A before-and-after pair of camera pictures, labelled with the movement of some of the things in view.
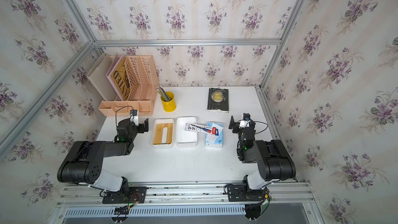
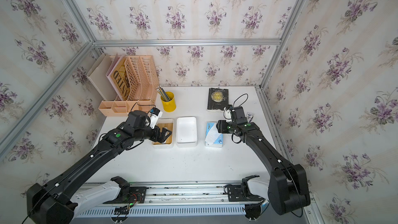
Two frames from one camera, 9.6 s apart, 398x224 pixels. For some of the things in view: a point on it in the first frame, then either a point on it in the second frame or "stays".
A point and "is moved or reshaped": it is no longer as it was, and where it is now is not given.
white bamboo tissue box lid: x=162 y=134 stays
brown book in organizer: x=118 y=77 stays
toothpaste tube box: x=200 y=128 is moved or reshaped
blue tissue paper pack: x=212 y=140 stays
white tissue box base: x=185 y=138 stays
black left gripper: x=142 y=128 → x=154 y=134
